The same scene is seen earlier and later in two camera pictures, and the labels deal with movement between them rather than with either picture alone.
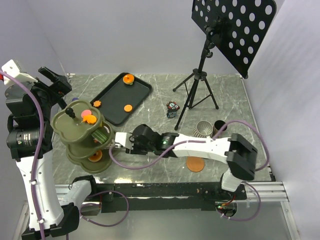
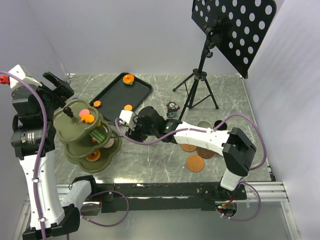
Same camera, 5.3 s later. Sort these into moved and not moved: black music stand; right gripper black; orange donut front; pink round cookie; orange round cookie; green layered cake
Moved: right gripper black; orange donut front
Not moved: black music stand; orange round cookie; green layered cake; pink round cookie
